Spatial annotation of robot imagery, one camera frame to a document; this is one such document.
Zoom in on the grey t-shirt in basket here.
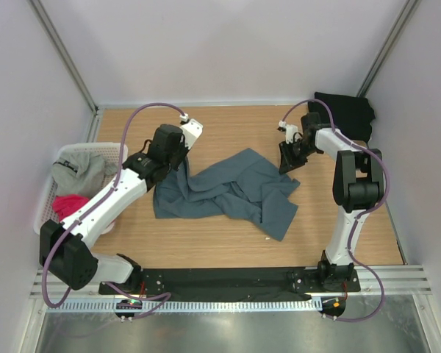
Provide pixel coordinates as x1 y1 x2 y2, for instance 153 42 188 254
51 151 118 199

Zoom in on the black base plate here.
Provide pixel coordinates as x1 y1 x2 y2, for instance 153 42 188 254
98 266 362 303

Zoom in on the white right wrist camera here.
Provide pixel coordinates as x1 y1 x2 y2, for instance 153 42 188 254
278 120 301 144

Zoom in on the pink t-shirt in basket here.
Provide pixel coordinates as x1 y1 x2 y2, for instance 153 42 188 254
52 194 89 221

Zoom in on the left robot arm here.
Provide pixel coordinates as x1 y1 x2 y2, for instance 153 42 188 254
40 120 203 294

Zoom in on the slotted cable duct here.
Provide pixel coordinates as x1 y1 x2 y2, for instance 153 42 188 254
50 297 322 313

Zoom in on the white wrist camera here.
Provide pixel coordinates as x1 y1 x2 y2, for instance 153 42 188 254
179 114 203 150
278 120 301 144

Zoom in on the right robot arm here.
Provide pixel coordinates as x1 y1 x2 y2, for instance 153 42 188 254
278 113 385 291

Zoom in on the aluminium frame rail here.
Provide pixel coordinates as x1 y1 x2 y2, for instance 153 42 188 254
29 266 433 301

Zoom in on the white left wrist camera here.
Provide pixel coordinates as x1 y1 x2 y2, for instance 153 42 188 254
179 114 203 150

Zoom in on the white plastic basket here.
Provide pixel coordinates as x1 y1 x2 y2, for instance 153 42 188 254
33 142 121 235

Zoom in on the folded black t-shirt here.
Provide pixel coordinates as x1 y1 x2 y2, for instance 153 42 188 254
314 92 376 143

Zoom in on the blue-grey t-shirt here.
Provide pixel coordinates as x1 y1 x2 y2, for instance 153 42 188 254
153 149 300 241

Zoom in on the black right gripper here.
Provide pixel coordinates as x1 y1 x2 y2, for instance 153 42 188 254
279 139 318 174

